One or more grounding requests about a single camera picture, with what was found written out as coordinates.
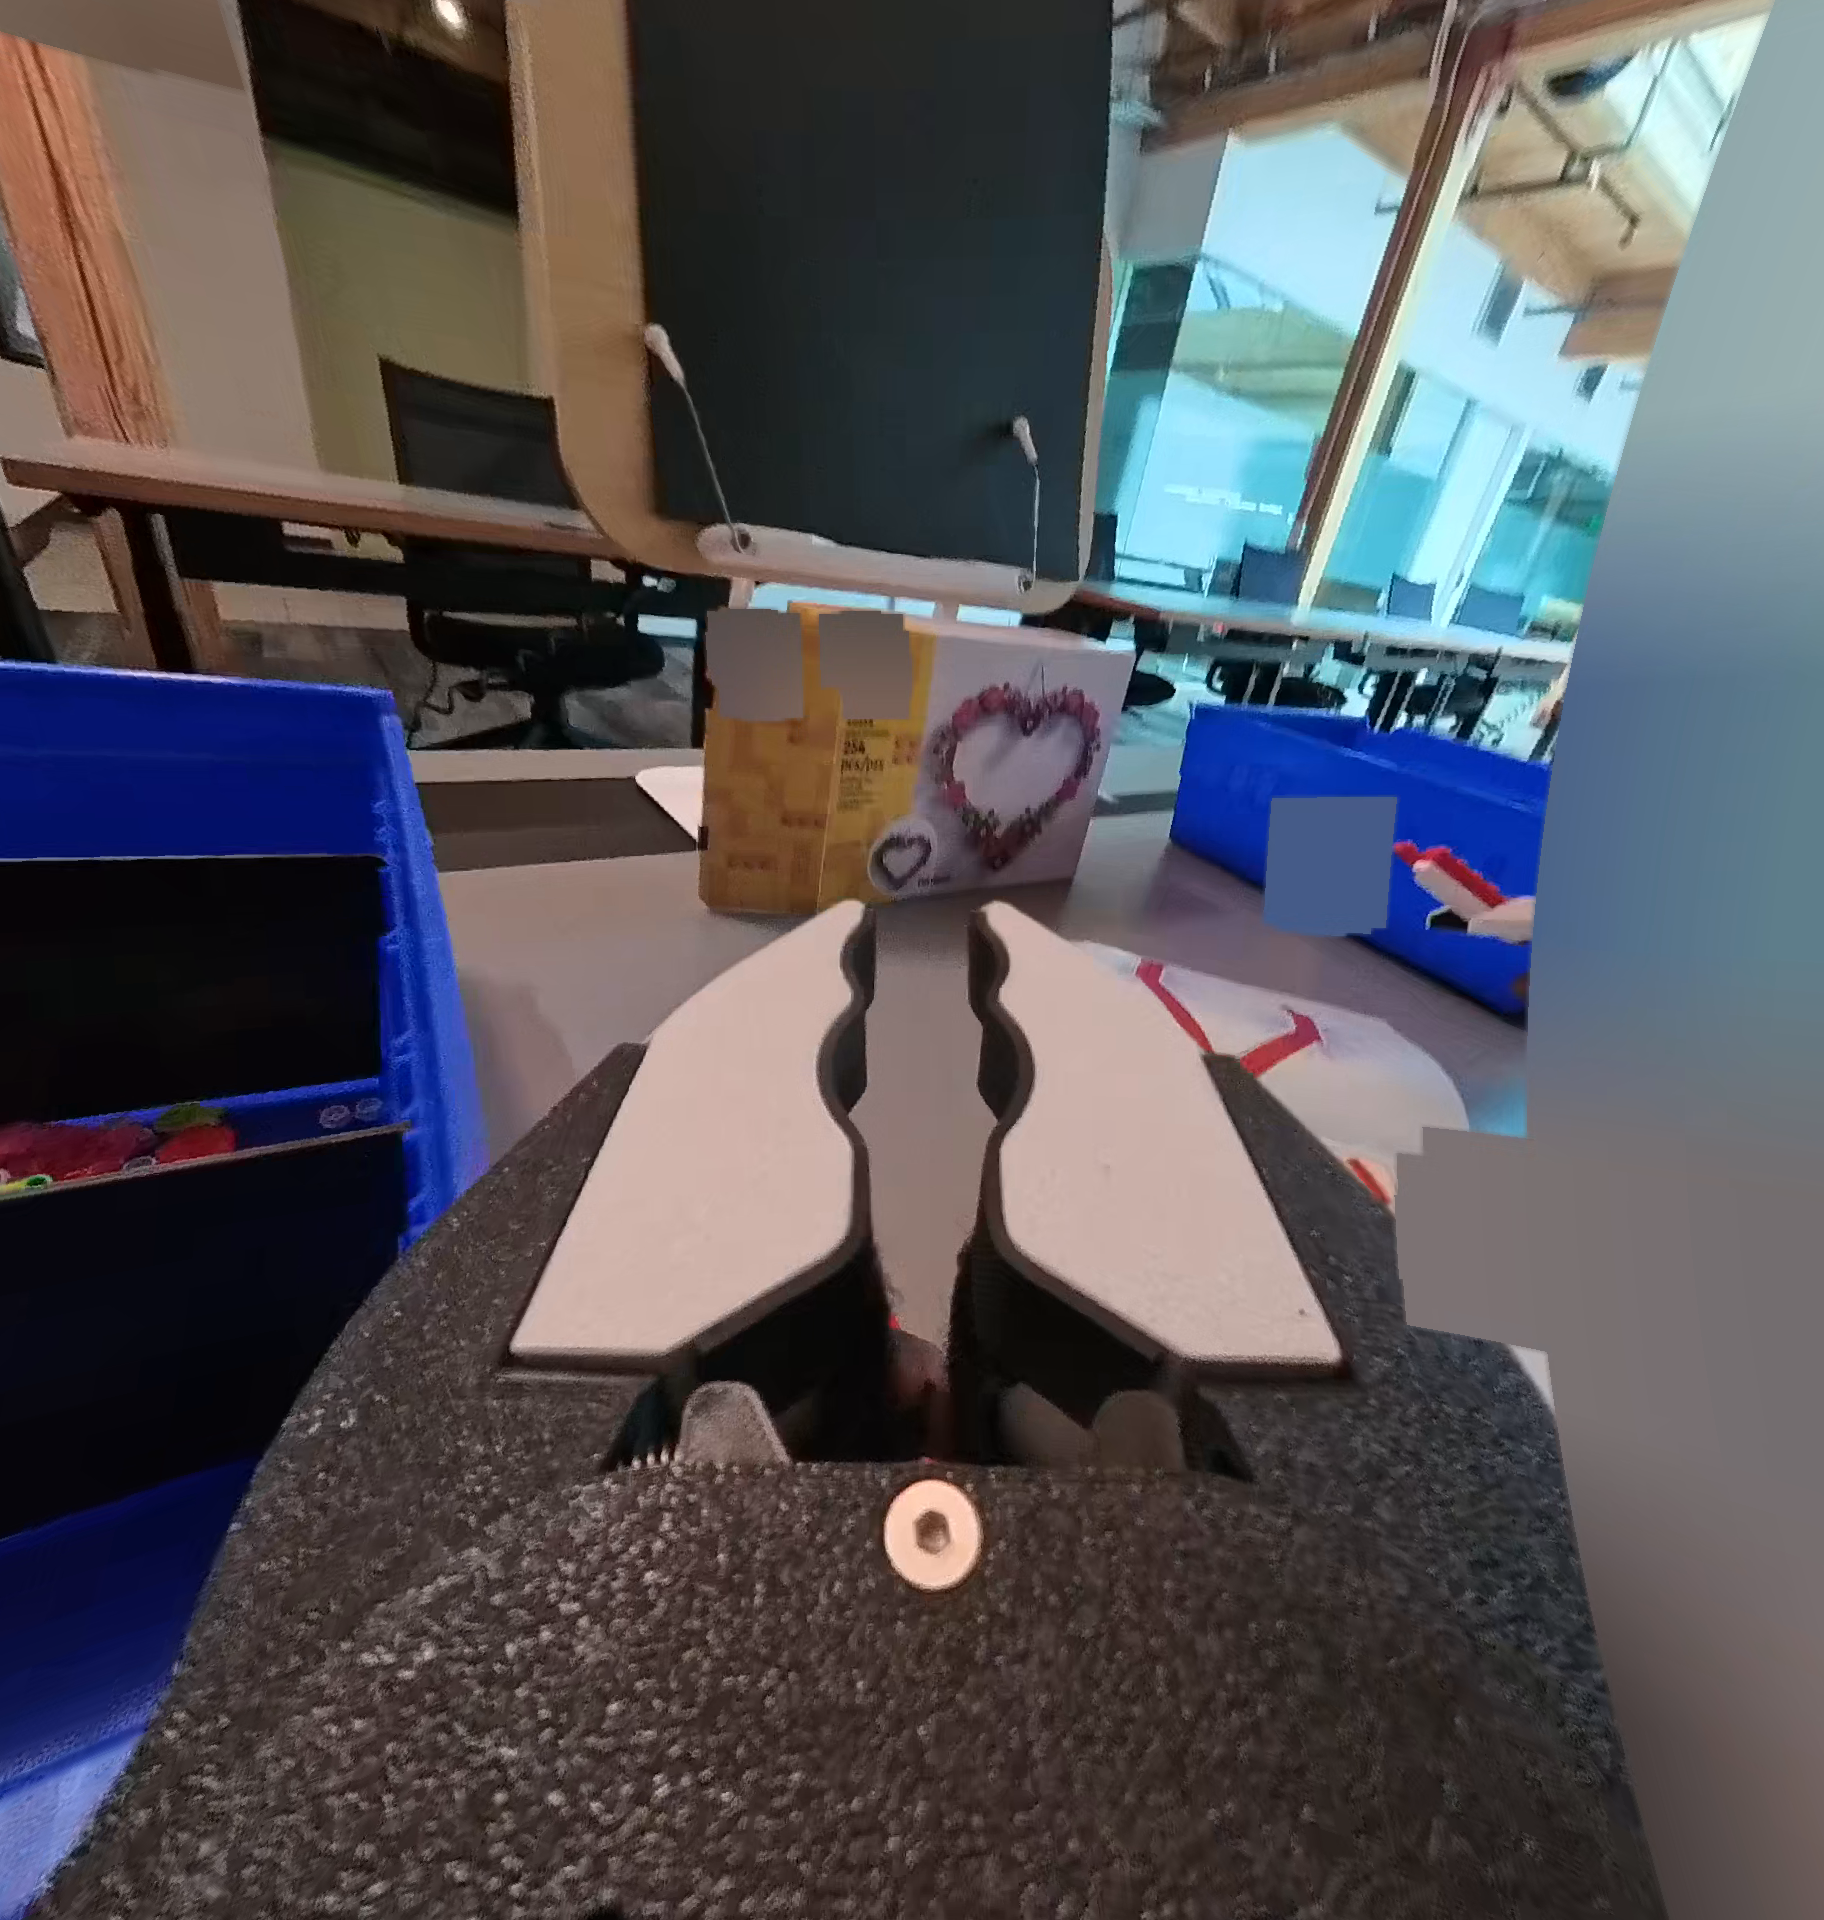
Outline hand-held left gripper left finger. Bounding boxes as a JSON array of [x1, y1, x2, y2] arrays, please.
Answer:
[[508, 897, 880, 1368]]

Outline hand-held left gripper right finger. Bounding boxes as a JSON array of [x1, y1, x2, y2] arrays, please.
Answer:
[[969, 897, 1352, 1383]]

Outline grey desk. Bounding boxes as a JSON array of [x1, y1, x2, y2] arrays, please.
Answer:
[[409, 742, 1551, 1352]]

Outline black desk divider panel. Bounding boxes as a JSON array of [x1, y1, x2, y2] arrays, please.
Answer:
[[503, 0, 1120, 619]]

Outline open instruction booklet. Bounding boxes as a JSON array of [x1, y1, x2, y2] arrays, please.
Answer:
[[1074, 938, 1472, 1203]]

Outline white background table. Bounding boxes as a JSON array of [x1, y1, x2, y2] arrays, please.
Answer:
[[1106, 582, 1578, 737]]

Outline blue office chair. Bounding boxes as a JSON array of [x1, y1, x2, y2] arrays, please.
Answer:
[[1361, 570, 1533, 737], [1209, 541, 1352, 714]]

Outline yellow and white toy box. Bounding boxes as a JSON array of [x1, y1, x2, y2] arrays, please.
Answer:
[[699, 601, 1139, 917]]

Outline black bin divider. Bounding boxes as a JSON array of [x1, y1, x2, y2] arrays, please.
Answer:
[[0, 1122, 413, 1558], [0, 853, 393, 1130]]

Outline blue plastic bin with dividers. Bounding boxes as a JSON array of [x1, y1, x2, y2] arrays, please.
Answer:
[[0, 660, 488, 1920]]

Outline black office chair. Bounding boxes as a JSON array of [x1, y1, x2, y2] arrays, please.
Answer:
[[380, 358, 670, 752]]

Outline wooden background table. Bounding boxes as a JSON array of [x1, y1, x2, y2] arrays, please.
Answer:
[[0, 450, 632, 678]]

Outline wooden pillar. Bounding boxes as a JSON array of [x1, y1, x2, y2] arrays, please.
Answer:
[[0, 21, 228, 676]]

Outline framed wall picture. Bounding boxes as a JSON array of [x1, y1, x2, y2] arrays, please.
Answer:
[[0, 181, 47, 370]]

